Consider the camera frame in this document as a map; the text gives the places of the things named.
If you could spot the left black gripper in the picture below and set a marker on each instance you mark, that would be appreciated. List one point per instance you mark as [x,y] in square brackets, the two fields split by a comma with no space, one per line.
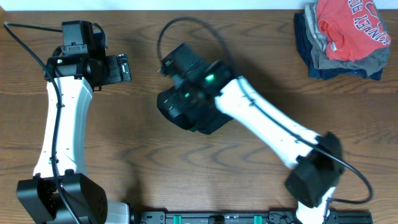
[116,76]

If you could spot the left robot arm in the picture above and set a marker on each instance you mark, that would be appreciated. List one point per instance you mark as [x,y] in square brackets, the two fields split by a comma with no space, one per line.
[60,190]

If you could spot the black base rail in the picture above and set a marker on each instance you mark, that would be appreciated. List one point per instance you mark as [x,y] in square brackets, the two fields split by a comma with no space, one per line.
[236,217]

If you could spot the navy folded t-shirt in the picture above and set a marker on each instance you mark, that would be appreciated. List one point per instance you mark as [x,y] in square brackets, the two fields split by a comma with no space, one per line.
[303,46]

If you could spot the orange printed t-shirt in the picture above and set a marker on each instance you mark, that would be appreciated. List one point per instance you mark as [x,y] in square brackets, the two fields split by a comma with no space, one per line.
[353,28]

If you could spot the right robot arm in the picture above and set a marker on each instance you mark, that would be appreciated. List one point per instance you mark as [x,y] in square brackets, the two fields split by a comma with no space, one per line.
[314,160]

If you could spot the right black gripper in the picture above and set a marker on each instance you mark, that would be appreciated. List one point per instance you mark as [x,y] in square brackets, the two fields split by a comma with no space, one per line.
[175,102]

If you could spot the grey folded t-shirt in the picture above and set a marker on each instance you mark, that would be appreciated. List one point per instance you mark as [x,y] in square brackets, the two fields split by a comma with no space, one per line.
[347,36]

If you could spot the black t-shirt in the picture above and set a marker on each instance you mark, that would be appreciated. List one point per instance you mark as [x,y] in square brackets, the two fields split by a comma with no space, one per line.
[219,120]

